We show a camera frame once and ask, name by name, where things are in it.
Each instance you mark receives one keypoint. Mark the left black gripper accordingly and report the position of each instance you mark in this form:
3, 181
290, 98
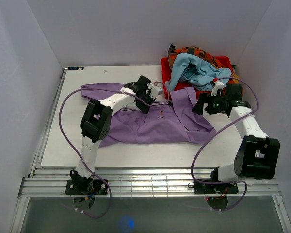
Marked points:
144, 109

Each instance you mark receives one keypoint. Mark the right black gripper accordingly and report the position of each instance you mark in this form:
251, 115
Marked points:
206, 98

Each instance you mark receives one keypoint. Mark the purple trousers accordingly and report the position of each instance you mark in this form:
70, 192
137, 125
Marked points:
171, 123

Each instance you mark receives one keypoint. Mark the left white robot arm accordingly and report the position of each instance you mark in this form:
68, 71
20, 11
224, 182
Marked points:
96, 121

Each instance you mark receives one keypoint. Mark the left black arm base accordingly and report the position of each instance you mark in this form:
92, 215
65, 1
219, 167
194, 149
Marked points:
96, 187

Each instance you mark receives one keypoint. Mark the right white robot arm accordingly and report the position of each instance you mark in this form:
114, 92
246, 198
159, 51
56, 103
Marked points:
257, 155

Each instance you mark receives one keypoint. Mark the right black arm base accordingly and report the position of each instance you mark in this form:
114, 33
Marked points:
200, 188

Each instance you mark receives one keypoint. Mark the light blue trousers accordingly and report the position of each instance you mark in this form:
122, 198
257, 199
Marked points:
196, 71

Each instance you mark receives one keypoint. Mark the orange camouflage trousers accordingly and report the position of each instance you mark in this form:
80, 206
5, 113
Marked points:
193, 50

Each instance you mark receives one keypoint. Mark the red plastic bin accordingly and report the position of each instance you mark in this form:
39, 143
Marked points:
166, 74

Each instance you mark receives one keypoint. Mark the black label sticker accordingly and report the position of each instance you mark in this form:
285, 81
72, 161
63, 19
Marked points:
75, 68

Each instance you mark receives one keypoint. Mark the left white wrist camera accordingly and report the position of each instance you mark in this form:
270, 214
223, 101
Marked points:
155, 90

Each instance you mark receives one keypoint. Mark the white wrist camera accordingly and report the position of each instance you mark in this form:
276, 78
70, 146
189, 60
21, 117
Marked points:
155, 90
217, 85

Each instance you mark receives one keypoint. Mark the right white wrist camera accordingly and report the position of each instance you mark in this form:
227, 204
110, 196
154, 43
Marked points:
217, 85

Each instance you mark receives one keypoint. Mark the aluminium rail frame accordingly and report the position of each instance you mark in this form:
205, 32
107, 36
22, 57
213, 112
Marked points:
149, 182

